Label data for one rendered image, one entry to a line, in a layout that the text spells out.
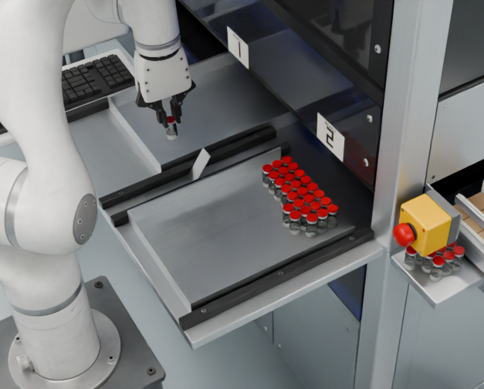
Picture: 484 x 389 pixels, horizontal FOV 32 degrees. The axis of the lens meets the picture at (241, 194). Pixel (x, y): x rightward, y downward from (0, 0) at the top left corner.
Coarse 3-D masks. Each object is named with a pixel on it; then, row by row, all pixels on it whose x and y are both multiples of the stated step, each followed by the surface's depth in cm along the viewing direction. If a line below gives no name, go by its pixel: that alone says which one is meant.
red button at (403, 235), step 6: (396, 228) 143; (402, 228) 142; (408, 228) 142; (396, 234) 143; (402, 234) 142; (408, 234) 142; (396, 240) 144; (402, 240) 142; (408, 240) 142; (414, 240) 143; (402, 246) 144
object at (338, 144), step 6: (318, 114) 159; (318, 120) 160; (324, 120) 158; (318, 126) 161; (324, 126) 159; (330, 126) 157; (318, 132) 162; (324, 132) 160; (330, 132) 157; (336, 132) 156; (324, 138) 161; (336, 138) 157; (342, 138) 154; (336, 144) 157; (342, 144) 155; (330, 150) 160; (336, 150) 158; (342, 150) 156; (342, 156) 157
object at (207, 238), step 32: (256, 160) 171; (192, 192) 167; (224, 192) 169; (256, 192) 169; (160, 224) 163; (192, 224) 163; (224, 224) 163; (256, 224) 162; (160, 256) 153; (192, 256) 157; (224, 256) 157; (256, 256) 157; (288, 256) 152; (192, 288) 152; (224, 288) 148
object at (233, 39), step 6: (228, 30) 180; (228, 36) 182; (234, 36) 179; (228, 42) 183; (234, 42) 180; (240, 42) 178; (228, 48) 184; (234, 48) 181; (240, 48) 179; (246, 48) 176; (234, 54) 183; (246, 54) 177; (240, 60) 181; (246, 60) 178; (246, 66) 180
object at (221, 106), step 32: (224, 64) 198; (128, 96) 189; (192, 96) 191; (224, 96) 190; (256, 96) 190; (128, 128) 181; (160, 128) 183; (192, 128) 183; (224, 128) 183; (256, 128) 178; (160, 160) 176
